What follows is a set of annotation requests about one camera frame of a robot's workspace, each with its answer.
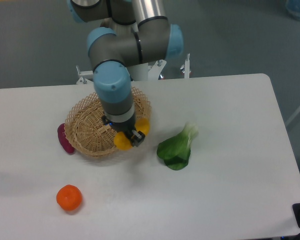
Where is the woven wicker basket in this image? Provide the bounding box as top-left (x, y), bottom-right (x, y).
top-left (63, 86), bottom-right (152, 158)

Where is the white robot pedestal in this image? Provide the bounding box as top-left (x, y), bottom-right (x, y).
top-left (75, 53), bottom-right (192, 85)

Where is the yellow mango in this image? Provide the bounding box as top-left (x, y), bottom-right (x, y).
top-left (113, 118), bottom-right (150, 151)

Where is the purple sweet potato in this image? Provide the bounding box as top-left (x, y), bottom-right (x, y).
top-left (57, 123), bottom-right (75, 155)

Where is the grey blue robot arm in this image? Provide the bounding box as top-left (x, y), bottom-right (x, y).
top-left (67, 0), bottom-right (184, 147)

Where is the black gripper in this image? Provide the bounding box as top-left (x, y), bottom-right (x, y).
top-left (101, 113), bottom-right (146, 147)

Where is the green bok choy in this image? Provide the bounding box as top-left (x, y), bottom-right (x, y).
top-left (156, 123), bottom-right (199, 171)

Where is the orange tangerine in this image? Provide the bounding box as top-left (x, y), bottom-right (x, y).
top-left (56, 184), bottom-right (83, 212)

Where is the blue bag in background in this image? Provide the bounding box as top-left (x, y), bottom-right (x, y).
top-left (285, 0), bottom-right (300, 21)

